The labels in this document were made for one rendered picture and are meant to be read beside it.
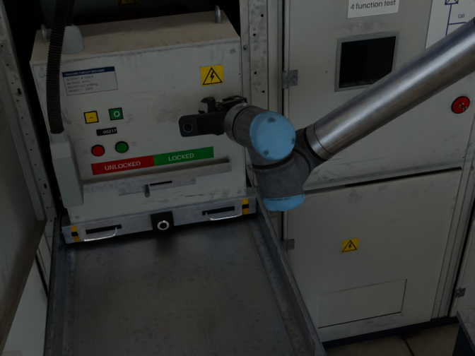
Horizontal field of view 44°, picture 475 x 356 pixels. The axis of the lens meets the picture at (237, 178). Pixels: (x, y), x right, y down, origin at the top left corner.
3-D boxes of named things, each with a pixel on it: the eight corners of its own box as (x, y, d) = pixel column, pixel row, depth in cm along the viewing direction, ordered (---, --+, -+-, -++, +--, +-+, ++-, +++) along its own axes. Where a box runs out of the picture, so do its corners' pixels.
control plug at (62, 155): (84, 205, 145) (69, 145, 135) (63, 209, 144) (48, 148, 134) (84, 188, 151) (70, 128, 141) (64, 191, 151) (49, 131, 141)
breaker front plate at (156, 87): (246, 201, 168) (239, 42, 141) (73, 229, 160) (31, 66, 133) (245, 198, 169) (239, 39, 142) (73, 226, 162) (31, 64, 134)
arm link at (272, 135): (265, 171, 117) (251, 125, 113) (238, 157, 128) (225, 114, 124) (304, 152, 120) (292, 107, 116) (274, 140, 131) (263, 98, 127)
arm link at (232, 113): (235, 151, 128) (227, 108, 124) (225, 146, 132) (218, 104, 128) (271, 140, 131) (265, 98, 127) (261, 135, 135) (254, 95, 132)
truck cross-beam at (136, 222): (256, 212, 171) (256, 196, 167) (66, 244, 162) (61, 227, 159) (252, 203, 175) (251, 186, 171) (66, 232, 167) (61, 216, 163)
